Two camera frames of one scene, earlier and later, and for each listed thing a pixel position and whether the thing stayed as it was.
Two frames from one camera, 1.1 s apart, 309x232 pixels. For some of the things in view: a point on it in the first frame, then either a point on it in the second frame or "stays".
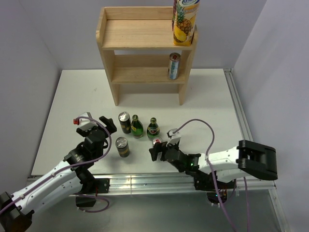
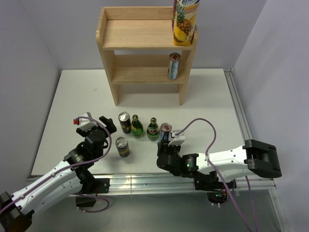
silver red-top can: x=157 y=139 to x=165 y=132
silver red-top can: x=174 y=66 stays
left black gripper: x=85 y=132 stays
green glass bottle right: x=153 y=130 stays
